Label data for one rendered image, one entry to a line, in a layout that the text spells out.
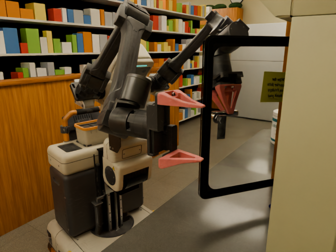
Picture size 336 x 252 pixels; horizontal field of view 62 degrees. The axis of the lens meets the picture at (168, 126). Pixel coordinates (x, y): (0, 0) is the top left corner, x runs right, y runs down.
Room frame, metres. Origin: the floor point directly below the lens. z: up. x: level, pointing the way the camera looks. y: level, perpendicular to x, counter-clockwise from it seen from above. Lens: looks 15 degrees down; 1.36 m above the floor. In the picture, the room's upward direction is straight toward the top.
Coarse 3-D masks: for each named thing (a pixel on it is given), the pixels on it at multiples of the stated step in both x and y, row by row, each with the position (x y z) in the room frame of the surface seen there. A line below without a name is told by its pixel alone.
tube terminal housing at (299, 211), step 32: (320, 0) 0.45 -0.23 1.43; (320, 32) 0.45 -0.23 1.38; (288, 64) 0.47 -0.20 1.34; (320, 64) 0.45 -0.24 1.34; (288, 96) 0.47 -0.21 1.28; (320, 96) 0.44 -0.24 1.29; (288, 128) 0.47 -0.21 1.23; (320, 128) 0.44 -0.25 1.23; (288, 160) 0.46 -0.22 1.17; (320, 160) 0.43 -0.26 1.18; (288, 192) 0.46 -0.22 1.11; (320, 192) 0.43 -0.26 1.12; (288, 224) 0.46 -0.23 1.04; (320, 224) 0.43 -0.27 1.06
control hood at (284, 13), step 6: (264, 0) 0.50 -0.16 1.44; (270, 0) 0.50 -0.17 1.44; (276, 0) 0.49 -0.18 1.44; (282, 0) 0.48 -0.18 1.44; (288, 0) 0.48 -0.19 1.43; (270, 6) 0.49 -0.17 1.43; (276, 6) 0.49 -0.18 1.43; (282, 6) 0.48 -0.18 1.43; (288, 6) 0.48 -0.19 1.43; (276, 12) 0.49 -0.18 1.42; (282, 12) 0.48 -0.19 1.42; (288, 12) 0.48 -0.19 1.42; (282, 18) 0.51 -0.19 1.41; (288, 18) 0.51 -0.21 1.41
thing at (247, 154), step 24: (240, 48) 0.66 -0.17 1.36; (264, 48) 0.68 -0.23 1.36; (216, 72) 0.64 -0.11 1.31; (240, 72) 0.66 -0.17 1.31; (264, 72) 0.69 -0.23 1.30; (216, 96) 0.64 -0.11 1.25; (240, 96) 0.66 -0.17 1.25; (264, 96) 0.69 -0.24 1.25; (240, 120) 0.67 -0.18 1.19; (264, 120) 0.69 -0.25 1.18; (216, 144) 0.64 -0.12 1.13; (240, 144) 0.67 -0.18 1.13; (264, 144) 0.69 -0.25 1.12; (216, 168) 0.65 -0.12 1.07; (240, 168) 0.67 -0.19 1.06; (264, 168) 0.70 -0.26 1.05
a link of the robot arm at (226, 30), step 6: (222, 18) 0.81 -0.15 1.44; (216, 24) 0.82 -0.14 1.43; (234, 24) 0.70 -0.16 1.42; (240, 24) 0.71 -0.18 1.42; (216, 30) 0.79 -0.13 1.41; (222, 30) 0.73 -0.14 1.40; (228, 30) 0.69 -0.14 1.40; (234, 30) 0.70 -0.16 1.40; (240, 30) 0.70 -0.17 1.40; (246, 30) 0.71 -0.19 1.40
